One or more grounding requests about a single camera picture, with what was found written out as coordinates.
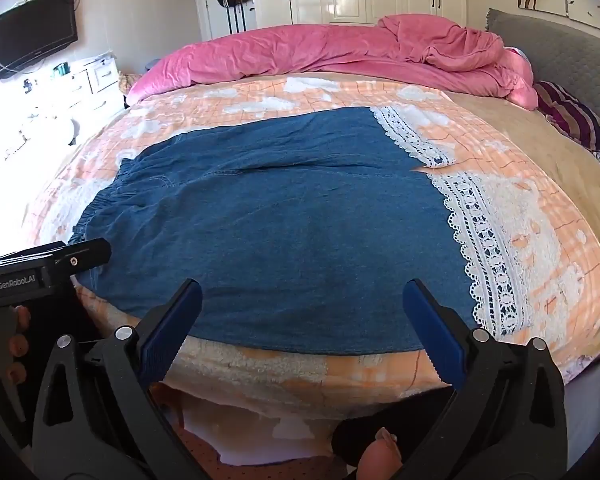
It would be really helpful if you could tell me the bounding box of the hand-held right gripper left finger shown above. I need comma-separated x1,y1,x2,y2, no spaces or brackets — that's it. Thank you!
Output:
30,277,216,480

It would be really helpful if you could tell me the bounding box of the person's left hand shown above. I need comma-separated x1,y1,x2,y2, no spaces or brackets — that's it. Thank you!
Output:
6,305,32,386

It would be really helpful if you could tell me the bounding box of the person's right hand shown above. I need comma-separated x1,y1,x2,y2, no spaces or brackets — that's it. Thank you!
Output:
356,426,403,480

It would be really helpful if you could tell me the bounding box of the orange and white printed blanket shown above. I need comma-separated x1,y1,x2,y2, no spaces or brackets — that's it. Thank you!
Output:
22,72,600,413

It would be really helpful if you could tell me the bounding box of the grey quilted headboard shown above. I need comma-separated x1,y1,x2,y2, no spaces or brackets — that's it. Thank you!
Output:
485,7,600,158

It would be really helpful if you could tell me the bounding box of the striped purple pillow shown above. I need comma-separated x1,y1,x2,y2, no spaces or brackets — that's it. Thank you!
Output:
532,80,600,155

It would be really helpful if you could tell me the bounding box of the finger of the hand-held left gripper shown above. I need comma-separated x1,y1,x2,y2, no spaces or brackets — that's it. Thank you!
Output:
52,239,112,277

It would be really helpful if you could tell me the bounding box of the blue denim pants lace hem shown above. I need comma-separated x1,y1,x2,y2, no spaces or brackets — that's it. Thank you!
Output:
67,105,536,356

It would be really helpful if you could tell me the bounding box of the white door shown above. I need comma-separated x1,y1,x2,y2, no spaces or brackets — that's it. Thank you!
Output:
192,0,259,42

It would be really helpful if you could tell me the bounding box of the beige bed sheet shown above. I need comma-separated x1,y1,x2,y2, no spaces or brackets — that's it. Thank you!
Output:
445,89,600,366

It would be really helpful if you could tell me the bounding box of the black wall television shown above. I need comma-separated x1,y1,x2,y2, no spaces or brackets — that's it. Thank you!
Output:
0,0,79,82

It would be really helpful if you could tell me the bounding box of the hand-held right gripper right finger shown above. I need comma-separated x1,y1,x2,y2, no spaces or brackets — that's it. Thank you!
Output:
402,277,568,480

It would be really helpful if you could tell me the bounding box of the white dresser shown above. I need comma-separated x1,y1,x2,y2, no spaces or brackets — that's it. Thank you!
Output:
10,55,127,147

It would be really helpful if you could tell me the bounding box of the pink duvet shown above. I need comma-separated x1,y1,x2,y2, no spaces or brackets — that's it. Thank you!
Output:
125,12,539,112

